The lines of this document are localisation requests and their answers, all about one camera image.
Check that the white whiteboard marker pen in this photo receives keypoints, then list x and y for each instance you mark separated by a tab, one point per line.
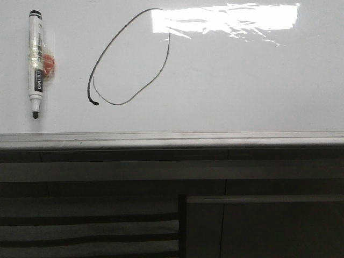
41	62

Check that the grey cabinet panel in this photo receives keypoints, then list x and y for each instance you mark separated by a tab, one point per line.
265	226

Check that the white whiteboard with aluminium frame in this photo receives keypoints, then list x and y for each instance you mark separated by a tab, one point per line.
168	74

